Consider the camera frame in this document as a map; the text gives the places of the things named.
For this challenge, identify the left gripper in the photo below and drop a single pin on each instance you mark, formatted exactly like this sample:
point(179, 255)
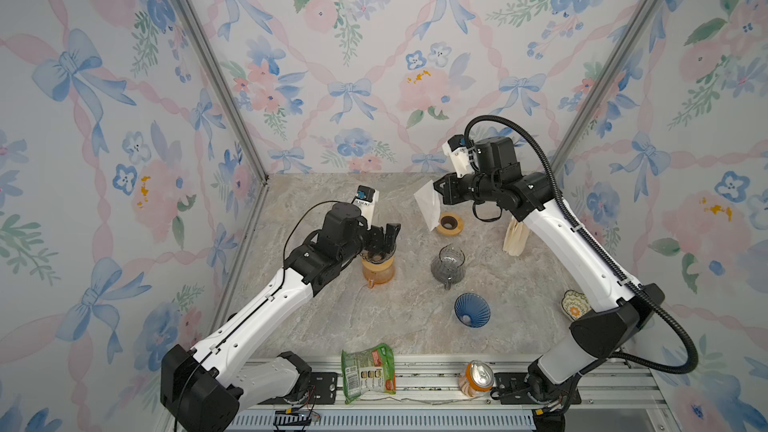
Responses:
point(376, 245)

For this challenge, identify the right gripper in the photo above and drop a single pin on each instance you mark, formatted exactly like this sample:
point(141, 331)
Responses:
point(449, 194)

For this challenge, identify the coffee filter paper pack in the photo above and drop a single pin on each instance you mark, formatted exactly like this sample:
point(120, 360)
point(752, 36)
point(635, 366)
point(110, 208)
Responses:
point(515, 238)

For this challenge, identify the blue glass dripper cone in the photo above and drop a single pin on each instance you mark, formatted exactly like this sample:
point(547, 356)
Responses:
point(472, 310)

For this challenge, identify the grey glass dripper cone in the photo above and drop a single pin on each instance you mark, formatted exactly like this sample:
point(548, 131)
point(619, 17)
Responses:
point(377, 258)

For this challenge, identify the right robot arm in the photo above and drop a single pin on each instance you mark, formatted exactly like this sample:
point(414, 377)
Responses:
point(621, 305)

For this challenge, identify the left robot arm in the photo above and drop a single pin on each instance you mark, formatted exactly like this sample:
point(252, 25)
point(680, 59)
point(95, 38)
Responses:
point(205, 387)

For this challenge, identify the orange glass carafe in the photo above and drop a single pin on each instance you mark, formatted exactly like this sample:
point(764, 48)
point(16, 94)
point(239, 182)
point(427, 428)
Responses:
point(373, 280)

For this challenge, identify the grey glass carafe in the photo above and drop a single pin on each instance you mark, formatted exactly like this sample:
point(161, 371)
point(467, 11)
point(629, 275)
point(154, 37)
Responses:
point(449, 266)

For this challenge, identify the green snack bag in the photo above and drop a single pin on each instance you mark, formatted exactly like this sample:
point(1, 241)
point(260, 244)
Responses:
point(369, 370)

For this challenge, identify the orange soda can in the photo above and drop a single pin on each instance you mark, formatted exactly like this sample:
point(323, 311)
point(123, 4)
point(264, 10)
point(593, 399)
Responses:
point(476, 379)

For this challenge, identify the small patterned dish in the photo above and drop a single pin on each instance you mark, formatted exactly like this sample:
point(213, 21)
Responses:
point(575, 304)

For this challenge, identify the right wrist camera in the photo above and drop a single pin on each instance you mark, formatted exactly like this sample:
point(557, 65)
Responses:
point(457, 151)

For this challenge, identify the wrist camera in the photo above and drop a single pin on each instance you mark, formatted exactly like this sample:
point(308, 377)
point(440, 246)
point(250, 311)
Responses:
point(366, 199)
point(457, 151)

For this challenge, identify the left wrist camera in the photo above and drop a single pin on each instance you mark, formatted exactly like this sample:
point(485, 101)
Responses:
point(366, 199)

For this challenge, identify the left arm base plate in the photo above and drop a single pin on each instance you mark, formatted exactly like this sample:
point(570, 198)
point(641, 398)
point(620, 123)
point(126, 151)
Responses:
point(321, 389)

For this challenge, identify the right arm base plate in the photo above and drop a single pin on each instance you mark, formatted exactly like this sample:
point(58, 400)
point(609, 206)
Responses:
point(519, 388)

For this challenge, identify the aluminium rail frame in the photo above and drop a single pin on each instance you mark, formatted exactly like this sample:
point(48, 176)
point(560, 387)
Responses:
point(616, 396)

